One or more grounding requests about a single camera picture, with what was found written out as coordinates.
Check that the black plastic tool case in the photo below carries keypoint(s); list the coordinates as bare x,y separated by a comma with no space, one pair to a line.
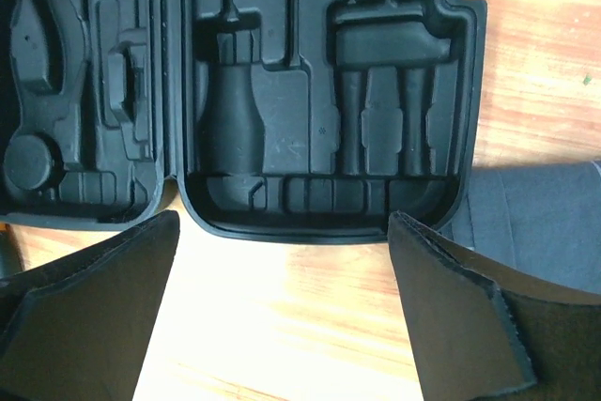
297,121

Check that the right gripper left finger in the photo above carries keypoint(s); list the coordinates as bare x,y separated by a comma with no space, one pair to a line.
78,327

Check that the grey folded cloth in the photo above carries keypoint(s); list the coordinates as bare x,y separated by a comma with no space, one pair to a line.
542,220

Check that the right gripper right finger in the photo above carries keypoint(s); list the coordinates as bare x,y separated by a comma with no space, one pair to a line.
480,330

